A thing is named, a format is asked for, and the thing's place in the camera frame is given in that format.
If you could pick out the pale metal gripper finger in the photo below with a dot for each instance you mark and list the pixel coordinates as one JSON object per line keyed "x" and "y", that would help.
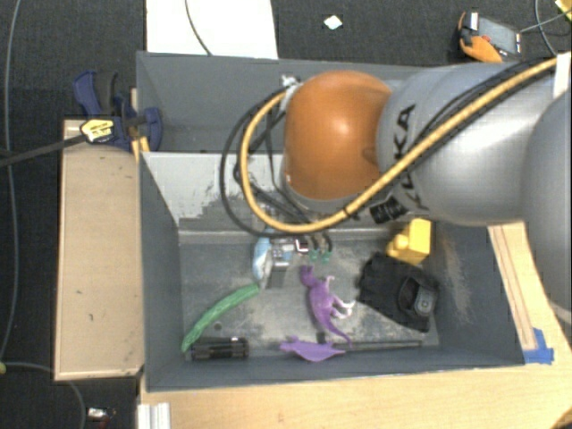
{"x": 280, "y": 275}
{"x": 262, "y": 257}

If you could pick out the grey metal bin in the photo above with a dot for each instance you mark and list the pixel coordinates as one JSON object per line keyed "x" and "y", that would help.
{"x": 250, "y": 302}

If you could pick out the purple toy dinosaur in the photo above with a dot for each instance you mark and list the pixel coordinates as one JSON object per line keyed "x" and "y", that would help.
{"x": 321, "y": 300}

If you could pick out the green toy bean pod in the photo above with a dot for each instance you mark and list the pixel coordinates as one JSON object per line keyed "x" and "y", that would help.
{"x": 219, "y": 308}

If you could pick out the purple flat toy pterosaur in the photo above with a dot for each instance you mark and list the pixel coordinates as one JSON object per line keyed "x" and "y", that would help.
{"x": 313, "y": 351}

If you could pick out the black cylindrical tool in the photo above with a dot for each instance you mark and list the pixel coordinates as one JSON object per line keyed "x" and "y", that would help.
{"x": 219, "y": 348}

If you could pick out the black glove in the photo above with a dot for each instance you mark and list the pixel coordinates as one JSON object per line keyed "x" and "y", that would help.
{"x": 384, "y": 288}

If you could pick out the yellow toy block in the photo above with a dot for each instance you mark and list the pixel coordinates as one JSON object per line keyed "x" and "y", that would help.
{"x": 413, "y": 239}

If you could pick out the pale wood board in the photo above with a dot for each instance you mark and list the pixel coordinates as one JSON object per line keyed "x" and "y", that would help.
{"x": 98, "y": 257}

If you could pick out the black cylinder on white bracket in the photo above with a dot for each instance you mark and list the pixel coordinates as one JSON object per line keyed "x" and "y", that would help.
{"x": 388, "y": 210}

